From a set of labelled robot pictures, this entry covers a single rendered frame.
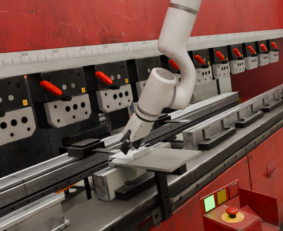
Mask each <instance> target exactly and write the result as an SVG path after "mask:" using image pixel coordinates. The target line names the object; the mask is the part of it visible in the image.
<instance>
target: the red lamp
mask: <svg viewBox="0 0 283 231"><path fill-rule="evenodd" d="M237 194H238V190H237V183H235V184H233V185H231V186H229V197H230V198H232V197H234V196H236V195H237Z"/></svg>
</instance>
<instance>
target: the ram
mask: <svg viewBox="0 0 283 231"><path fill-rule="evenodd" d="M169 3H170V0H0V53H10V52H21V51H32V50H47V49H58V48H69V47H79V46H90V45H101V44H116V43H127V42H137V41H148V40H158V39H159V36H160V33H161V30H162V26H163V22H164V20H165V16H166V13H167V10H168V6H169ZM275 29H283V0H202V2H201V6H200V9H199V11H198V14H197V17H196V20H195V23H194V26H193V29H192V31H191V34H190V37H196V36H207V35H217V34H228V33H243V32H254V31H265V30H275ZM275 38H283V33H279V34H271V35H263V36H255V37H247V38H236V39H228V40H220V41H212V42H204V43H196V44H188V45H187V51H191V50H200V49H206V48H213V47H219V46H226V45H232V44H241V43H248V42H254V41H260V40H267V39H275ZM157 55H163V54H162V53H161V52H160V51H159V50H158V48H153V49H142V50H134V51H126V52H118V53H110V54H102V55H91V56H83V57H75V58H67V59H59V60H48V61H40V62H32V63H24V64H16V65H8V66H0V78H5V77H14V76H20V75H24V76H26V75H31V74H35V73H40V72H48V71H55V70H62V69H68V68H74V67H81V66H82V67H84V66H91V65H96V64H103V63H109V62H116V61H124V60H132V59H137V58H144V57H150V56H157Z"/></svg>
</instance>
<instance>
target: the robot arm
mask: <svg viewBox="0 0 283 231"><path fill-rule="evenodd" d="M201 2H202V0H170V3H169V6H168V10H167V13H166V16H165V20H164V22H163V26H162V30H161V33H160V36H159V39H158V50H159V51H160V52H161V53H162V54H164V55H165V56H167V57H169V58H170V59H172V60H173V61H174V62H175V63H176V64H177V65H178V67H179V69H180V74H181V76H180V82H179V84H178V86H176V85H175V84H176V82H177V79H176V77H175V75H174V74H173V73H171V72H170V71H168V70H166V69H163V68H154V69H152V71H151V73H150V75H149V78H148V80H147V82H146V85H145V87H144V89H143V91H142V93H141V95H140V98H139V100H138V102H137V104H136V107H135V113H134V114H133V115H132V116H131V118H130V119H129V121H128V123H127V125H126V126H125V128H124V130H123V133H122V134H123V135H124V136H123V137H122V138H121V139H120V141H121V142H122V143H123V144H122V146H121V148H120V150H121V151H122V152H123V153H124V154H125V155H127V153H128V151H129V149H130V145H131V144H132V146H133V147H134V148H135V149H136V150H138V149H139V147H140V145H141V143H142V142H141V141H143V140H144V137H145V136H147V135H148V134H149V132H150V131H151V129H152V126H153V124H154V122H155V120H157V119H158V117H159V116H160V113H161V111H162V109H163V108H166V107H167V108H171V109H175V110H184V109H185V108H186V107H187V106H188V104H189V102H190V100H191V97H192V94H193V91H194V88H195V84H196V71H195V67H194V65H193V62H192V60H191V59H190V57H189V55H188V52H187V43H188V40H189V37H190V34H191V31H192V29H193V26H194V23H195V20H196V17H197V14H198V11H199V9H200V6H201ZM127 139H129V141H130V142H129V143H127Z"/></svg>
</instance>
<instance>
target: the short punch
mask: <svg viewBox="0 0 283 231"><path fill-rule="evenodd" d="M105 117H106V122H107V127H108V131H109V132H110V135H111V137H112V136H114V135H117V134H120V133H122V132H123V130H124V128H125V126H126V125H127V123H128V121H129V119H130V116H129V111H128V107H125V108H122V109H119V110H115V111H112V112H109V113H105Z"/></svg>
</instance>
